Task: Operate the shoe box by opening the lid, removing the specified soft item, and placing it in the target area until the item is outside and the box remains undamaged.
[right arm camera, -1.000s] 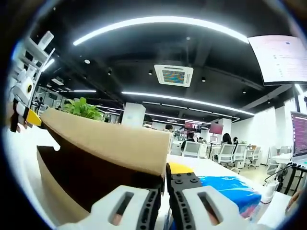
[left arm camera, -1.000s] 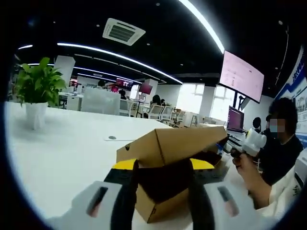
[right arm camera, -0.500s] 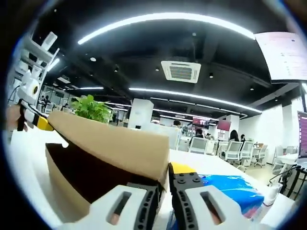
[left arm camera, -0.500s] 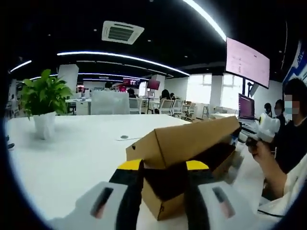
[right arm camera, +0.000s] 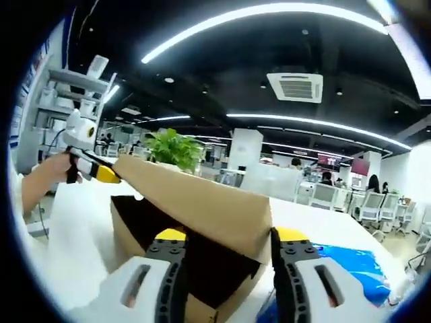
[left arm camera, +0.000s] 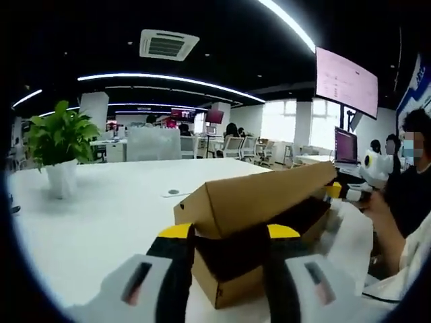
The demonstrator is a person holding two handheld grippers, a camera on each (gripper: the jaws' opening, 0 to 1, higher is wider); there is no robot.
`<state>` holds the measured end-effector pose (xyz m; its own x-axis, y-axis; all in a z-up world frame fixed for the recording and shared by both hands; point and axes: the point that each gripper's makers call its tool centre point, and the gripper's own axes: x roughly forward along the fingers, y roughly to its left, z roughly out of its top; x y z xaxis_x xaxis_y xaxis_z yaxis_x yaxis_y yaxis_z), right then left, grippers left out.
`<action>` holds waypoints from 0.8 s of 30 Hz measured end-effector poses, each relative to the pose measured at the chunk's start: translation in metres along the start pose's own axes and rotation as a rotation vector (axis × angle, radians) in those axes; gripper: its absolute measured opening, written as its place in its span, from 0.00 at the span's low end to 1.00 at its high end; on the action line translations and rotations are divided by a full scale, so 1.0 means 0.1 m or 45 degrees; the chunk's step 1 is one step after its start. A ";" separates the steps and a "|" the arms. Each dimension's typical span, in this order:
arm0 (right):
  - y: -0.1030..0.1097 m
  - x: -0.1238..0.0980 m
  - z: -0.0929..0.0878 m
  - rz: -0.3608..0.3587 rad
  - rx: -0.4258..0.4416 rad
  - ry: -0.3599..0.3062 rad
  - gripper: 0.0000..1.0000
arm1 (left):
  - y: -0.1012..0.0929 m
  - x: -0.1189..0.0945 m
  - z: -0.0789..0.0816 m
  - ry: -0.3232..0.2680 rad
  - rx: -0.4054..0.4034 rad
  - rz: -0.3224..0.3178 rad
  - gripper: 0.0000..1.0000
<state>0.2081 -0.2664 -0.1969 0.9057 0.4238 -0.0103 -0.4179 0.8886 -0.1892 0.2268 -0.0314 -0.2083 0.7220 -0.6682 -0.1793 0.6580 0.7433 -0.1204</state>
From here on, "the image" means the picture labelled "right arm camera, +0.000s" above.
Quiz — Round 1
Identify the ceiling air conditioner vent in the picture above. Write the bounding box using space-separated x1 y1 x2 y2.
266 71 324 104

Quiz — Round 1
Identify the blue soft tissue pack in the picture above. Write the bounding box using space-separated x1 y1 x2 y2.
257 242 393 323

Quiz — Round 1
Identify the large ceiling light panel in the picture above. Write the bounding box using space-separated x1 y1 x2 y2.
366 0 431 100

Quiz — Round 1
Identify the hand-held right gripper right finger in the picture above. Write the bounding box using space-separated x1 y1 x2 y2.
269 226 372 323

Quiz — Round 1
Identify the curved ceiling light strip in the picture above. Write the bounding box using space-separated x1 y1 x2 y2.
226 112 413 151
141 3 388 65

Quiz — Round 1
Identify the brown cardboard shoe box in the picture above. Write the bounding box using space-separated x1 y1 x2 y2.
110 153 275 323

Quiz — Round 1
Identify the short ceiling light bar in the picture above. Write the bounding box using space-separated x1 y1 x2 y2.
144 115 191 122
104 83 121 104

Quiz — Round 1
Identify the white partition panel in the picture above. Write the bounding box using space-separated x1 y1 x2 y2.
242 164 302 203

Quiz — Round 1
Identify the grey storage shelf rack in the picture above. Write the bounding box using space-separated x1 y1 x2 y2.
32 55 119 159

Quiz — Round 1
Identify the white ribbed container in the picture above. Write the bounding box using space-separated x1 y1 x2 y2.
86 55 109 79

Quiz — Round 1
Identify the green potted plant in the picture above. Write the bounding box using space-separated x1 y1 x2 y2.
143 127 206 181

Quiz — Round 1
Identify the person's white shirt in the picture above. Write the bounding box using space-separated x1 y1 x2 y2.
15 174 102 303

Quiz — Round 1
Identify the red wall screen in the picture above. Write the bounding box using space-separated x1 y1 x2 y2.
352 157 370 176
318 153 343 172

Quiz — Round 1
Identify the black device cable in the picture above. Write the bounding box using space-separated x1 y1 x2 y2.
36 201 51 240

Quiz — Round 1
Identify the person's left hand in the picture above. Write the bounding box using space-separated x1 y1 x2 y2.
32 151 84 185

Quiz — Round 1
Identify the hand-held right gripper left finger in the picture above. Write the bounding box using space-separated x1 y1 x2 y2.
72 227 189 323

